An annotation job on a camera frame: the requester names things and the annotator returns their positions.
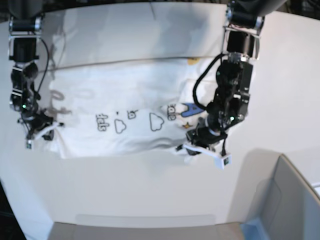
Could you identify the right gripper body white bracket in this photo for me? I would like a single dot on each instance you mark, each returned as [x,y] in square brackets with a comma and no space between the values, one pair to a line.
[38,135]

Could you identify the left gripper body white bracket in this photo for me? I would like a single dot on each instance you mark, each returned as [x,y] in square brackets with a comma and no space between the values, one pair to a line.
[203,150]

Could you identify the white t-shirt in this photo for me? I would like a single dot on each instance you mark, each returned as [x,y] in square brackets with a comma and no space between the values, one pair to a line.
[124,108]

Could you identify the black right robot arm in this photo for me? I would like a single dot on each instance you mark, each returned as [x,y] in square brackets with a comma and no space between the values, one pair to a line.
[25,29]

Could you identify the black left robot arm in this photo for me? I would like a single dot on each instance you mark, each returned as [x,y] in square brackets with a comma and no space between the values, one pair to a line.
[223,89]

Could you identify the grey open storage box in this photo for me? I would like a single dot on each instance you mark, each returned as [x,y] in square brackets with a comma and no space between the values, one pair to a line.
[269,187]

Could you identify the blue cloth in box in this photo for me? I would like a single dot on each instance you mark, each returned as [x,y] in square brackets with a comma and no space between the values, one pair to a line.
[254,230]

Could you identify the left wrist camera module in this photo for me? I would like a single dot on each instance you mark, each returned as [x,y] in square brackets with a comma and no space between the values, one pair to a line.
[222,161]

